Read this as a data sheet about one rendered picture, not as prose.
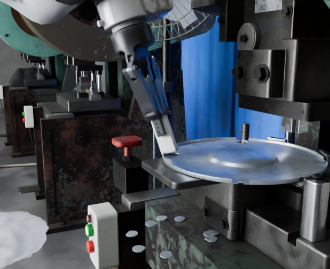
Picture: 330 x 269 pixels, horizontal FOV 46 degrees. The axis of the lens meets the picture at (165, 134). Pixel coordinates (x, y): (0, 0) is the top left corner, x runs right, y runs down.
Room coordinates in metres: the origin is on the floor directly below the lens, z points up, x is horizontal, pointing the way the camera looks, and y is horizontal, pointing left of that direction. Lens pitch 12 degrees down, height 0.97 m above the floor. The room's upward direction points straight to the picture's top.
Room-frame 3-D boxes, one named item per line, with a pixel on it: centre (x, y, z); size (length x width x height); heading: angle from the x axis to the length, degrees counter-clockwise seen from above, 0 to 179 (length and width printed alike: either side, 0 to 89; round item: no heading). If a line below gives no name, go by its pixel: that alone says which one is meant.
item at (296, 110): (0.74, -0.26, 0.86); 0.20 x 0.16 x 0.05; 25
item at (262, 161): (0.68, -0.14, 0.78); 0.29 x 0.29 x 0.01
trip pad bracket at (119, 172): (0.92, 0.09, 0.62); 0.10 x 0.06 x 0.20; 25
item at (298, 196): (0.74, -0.26, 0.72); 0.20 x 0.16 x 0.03; 25
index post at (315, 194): (0.53, -0.22, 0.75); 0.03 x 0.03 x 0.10; 25
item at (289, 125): (0.73, -0.25, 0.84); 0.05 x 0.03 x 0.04; 25
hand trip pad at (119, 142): (0.94, 0.09, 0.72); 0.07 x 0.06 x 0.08; 115
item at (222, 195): (0.66, -0.10, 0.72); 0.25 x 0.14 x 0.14; 115
